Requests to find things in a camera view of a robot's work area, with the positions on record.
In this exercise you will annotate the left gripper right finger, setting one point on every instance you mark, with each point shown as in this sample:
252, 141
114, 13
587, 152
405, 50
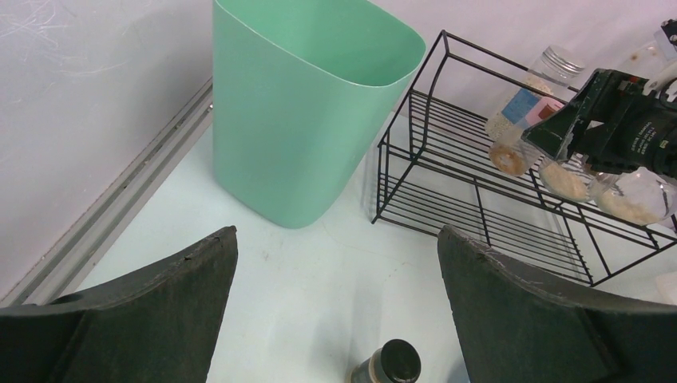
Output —
518, 323

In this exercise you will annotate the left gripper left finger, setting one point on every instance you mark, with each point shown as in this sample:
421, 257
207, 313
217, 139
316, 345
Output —
159, 323

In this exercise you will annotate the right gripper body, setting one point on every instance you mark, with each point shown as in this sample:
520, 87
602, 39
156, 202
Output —
625, 122

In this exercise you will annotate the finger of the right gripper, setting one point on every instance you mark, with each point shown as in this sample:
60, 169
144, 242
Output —
565, 132

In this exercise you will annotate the glass jar beige contents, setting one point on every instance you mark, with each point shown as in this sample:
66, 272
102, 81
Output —
641, 197
569, 180

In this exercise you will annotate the pink lid spice bottle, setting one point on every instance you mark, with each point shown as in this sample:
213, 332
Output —
510, 153

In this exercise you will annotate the silver lid shaker jar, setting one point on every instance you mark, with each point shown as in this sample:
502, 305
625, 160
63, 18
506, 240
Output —
549, 75

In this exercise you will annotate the small black lid bottle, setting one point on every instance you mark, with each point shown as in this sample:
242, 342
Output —
397, 361

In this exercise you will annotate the green plastic waste bin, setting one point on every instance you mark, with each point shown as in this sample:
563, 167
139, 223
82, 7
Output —
300, 91

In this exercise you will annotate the black wire rack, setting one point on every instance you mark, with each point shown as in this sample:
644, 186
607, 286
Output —
434, 170

